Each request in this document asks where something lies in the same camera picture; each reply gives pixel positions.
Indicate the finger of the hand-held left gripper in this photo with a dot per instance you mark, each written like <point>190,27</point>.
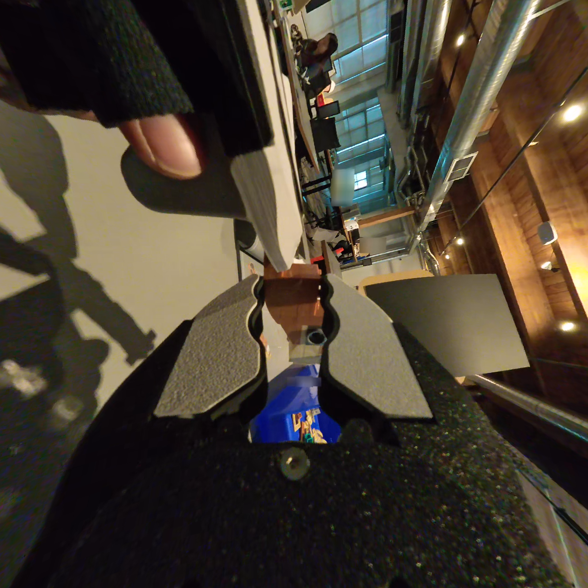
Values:
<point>271,206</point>

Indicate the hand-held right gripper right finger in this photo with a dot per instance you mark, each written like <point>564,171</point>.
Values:
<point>372,353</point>

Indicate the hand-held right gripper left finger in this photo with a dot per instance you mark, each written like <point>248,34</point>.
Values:
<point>216,353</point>

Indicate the blue plastic bin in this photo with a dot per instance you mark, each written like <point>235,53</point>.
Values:
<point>275,422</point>

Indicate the white desk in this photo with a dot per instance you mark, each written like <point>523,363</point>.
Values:
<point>138,257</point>

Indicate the person's left hand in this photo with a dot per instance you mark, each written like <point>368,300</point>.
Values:
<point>92,59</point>

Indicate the long white table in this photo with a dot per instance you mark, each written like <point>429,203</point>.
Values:
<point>294,92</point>

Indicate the dark grey panel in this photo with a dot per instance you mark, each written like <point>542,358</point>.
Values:
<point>445,321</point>

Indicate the brown wooden board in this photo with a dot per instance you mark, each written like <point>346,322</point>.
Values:
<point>289,294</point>

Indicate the black monitor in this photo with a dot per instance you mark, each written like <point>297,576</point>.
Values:
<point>327,110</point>

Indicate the large window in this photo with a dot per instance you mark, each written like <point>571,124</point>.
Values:
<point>363,27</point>

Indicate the silver metal pipe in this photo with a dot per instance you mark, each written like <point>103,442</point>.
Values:
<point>528,404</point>

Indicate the white vent grille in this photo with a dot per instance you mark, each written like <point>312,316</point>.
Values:
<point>460,167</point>

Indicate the white wall-mounted device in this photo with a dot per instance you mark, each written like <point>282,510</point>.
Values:
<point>546,232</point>

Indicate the large silver ventilation duct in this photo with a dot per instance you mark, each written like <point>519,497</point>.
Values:
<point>487,92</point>

